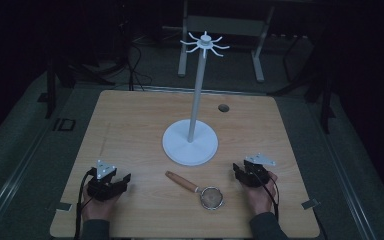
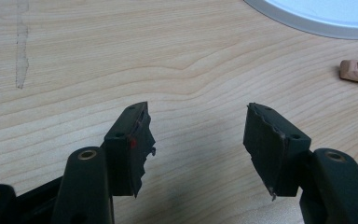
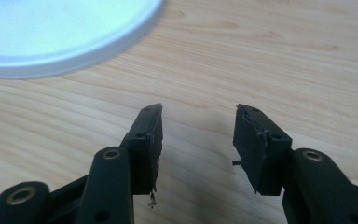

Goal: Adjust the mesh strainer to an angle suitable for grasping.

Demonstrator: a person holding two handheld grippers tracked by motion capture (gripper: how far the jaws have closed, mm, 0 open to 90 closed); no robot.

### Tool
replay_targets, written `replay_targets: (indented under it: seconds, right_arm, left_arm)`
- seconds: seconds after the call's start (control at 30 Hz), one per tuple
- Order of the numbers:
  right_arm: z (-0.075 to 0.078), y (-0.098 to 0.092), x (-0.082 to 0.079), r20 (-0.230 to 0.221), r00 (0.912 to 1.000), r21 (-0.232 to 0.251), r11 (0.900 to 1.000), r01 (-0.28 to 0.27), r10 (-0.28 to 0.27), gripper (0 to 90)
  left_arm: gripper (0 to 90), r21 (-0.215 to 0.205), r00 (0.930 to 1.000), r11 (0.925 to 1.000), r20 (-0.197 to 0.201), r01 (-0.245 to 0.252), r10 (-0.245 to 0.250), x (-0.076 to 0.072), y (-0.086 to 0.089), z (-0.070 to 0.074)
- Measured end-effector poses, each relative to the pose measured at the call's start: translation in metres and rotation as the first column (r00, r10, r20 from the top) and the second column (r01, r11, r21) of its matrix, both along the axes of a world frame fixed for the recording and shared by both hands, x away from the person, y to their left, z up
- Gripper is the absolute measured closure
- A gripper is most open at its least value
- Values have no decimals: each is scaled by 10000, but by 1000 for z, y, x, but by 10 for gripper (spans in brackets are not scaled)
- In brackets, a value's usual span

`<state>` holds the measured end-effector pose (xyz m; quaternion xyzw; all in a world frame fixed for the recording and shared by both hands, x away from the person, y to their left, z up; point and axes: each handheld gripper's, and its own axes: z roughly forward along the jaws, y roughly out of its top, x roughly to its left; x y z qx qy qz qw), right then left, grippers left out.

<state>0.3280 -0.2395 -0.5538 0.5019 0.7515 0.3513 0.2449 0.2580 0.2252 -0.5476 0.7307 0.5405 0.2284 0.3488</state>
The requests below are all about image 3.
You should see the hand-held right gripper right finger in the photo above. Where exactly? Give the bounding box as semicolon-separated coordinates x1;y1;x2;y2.
232;104;294;196

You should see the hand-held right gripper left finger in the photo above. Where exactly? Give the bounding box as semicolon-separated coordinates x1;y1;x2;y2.
119;103;164;209

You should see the white round plate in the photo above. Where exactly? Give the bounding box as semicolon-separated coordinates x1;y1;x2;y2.
0;0;166;80

